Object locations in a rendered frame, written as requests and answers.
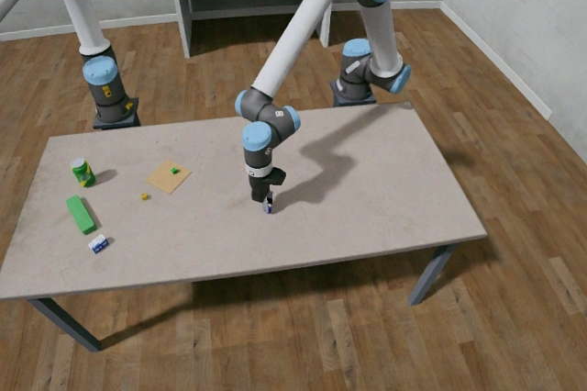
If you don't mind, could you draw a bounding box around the beige table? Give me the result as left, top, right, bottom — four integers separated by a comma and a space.
0, 101, 488, 353

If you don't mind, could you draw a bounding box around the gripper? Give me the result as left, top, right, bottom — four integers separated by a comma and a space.
249, 173, 276, 215

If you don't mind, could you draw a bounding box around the green block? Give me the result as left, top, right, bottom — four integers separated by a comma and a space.
65, 195, 98, 236

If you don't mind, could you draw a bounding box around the blue and white box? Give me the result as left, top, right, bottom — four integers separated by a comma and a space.
87, 233, 111, 255

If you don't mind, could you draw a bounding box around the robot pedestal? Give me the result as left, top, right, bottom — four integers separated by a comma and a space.
93, 96, 142, 131
329, 81, 378, 108

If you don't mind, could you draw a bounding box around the tan mat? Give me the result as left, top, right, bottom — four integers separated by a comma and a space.
145, 160, 194, 195

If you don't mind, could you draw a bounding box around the green drink can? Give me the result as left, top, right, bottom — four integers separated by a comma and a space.
70, 157, 97, 189

